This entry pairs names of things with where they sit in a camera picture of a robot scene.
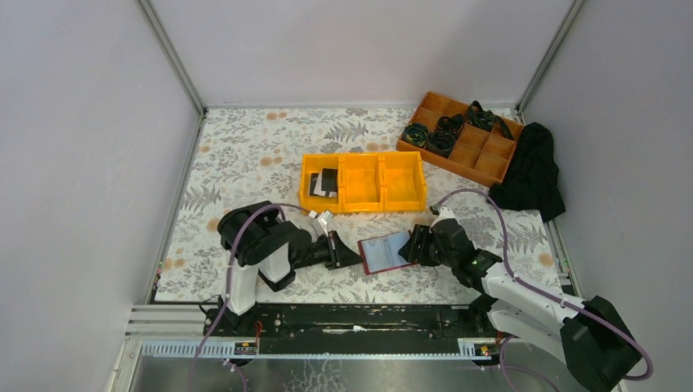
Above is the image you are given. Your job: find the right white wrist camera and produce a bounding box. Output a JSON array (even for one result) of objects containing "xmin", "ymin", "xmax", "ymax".
[{"xmin": 430, "ymin": 206, "xmax": 458, "ymax": 228}]

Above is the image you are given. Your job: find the aluminium slotted rail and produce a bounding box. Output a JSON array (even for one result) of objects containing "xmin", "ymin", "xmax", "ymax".
[{"xmin": 141, "ymin": 339, "xmax": 498, "ymax": 363}]

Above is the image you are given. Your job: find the grey credit card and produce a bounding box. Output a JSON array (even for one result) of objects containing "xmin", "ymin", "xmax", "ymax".
[{"xmin": 312, "ymin": 190, "xmax": 338, "ymax": 198}]

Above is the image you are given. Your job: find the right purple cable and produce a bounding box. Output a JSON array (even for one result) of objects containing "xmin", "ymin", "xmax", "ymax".
[{"xmin": 432, "ymin": 187, "xmax": 655, "ymax": 392}]

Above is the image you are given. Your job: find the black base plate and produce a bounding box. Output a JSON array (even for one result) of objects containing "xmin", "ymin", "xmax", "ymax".
[{"xmin": 199, "ymin": 299, "xmax": 506, "ymax": 353}]

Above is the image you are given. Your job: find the black white striped card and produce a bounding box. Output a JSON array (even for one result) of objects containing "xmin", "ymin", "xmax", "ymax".
[{"xmin": 308, "ymin": 173, "xmax": 321, "ymax": 197}]

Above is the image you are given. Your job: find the left aluminium corner post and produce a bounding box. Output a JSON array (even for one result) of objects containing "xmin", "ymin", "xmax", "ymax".
[{"xmin": 134, "ymin": 0, "xmax": 207, "ymax": 116}]

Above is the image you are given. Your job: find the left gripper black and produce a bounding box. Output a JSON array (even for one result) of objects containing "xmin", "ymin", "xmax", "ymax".
[{"xmin": 293, "ymin": 229, "xmax": 364, "ymax": 271}]

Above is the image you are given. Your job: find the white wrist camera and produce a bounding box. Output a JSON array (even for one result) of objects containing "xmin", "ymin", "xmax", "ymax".
[
  {"xmin": 308, "ymin": 210, "xmax": 333, "ymax": 236},
  {"xmin": 430, "ymin": 206, "xmax": 458, "ymax": 228}
]

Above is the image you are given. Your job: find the black cloth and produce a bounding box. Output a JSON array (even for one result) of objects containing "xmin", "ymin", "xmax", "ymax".
[{"xmin": 489, "ymin": 122, "xmax": 566, "ymax": 222}]

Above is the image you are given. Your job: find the aluminium corner post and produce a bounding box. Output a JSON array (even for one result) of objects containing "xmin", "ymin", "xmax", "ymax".
[
  {"xmin": 134, "ymin": 0, "xmax": 207, "ymax": 116},
  {"xmin": 516, "ymin": 0, "xmax": 588, "ymax": 116}
]

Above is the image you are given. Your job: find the orange wooden divider tray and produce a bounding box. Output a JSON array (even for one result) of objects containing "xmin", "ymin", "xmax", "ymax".
[{"xmin": 396, "ymin": 91, "xmax": 524, "ymax": 187}]

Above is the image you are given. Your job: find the yellow three-compartment bin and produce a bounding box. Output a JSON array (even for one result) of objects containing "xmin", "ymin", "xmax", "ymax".
[{"xmin": 298, "ymin": 152, "xmax": 427, "ymax": 214}]

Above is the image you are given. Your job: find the rolled black strap left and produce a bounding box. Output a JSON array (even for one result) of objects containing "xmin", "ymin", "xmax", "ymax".
[{"xmin": 402, "ymin": 122, "xmax": 432, "ymax": 149}]

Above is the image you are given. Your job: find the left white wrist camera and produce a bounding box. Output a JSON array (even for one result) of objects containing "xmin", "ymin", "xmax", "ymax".
[{"xmin": 308, "ymin": 210, "xmax": 333, "ymax": 236}]

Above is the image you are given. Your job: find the loose black strap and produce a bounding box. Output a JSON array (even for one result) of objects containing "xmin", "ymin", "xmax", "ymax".
[{"xmin": 466, "ymin": 100, "xmax": 516, "ymax": 142}]

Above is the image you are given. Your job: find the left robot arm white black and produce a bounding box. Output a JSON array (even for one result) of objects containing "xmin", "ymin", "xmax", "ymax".
[{"xmin": 217, "ymin": 201, "xmax": 362, "ymax": 336}]

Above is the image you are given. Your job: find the purple cable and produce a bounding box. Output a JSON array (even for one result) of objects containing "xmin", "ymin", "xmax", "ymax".
[
  {"xmin": 432, "ymin": 187, "xmax": 655, "ymax": 392},
  {"xmin": 186, "ymin": 203, "xmax": 315, "ymax": 392}
]

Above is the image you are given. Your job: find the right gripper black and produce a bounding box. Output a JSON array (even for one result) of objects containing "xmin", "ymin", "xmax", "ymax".
[{"xmin": 397, "ymin": 224, "xmax": 456, "ymax": 269}]

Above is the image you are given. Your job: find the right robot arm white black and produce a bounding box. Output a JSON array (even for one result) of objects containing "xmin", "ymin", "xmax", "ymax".
[{"xmin": 398, "ymin": 218, "xmax": 644, "ymax": 391}]

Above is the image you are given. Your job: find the right aluminium corner post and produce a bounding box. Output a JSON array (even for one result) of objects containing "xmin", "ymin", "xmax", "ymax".
[{"xmin": 516, "ymin": 0, "xmax": 588, "ymax": 116}]

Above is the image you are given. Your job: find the rolled black strap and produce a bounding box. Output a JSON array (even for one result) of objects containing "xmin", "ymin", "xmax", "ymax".
[
  {"xmin": 402, "ymin": 122, "xmax": 432, "ymax": 149},
  {"xmin": 427, "ymin": 114, "xmax": 466, "ymax": 159}
]

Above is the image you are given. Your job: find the rolled black strap middle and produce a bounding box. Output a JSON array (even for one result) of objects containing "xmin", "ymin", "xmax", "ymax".
[{"xmin": 427, "ymin": 114, "xmax": 466, "ymax": 159}]

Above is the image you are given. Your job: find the black credit card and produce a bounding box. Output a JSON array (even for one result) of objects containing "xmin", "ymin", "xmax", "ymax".
[{"xmin": 316, "ymin": 168, "xmax": 338, "ymax": 192}]

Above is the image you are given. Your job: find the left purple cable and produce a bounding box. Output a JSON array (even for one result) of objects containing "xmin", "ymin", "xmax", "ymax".
[{"xmin": 186, "ymin": 203, "xmax": 315, "ymax": 392}]

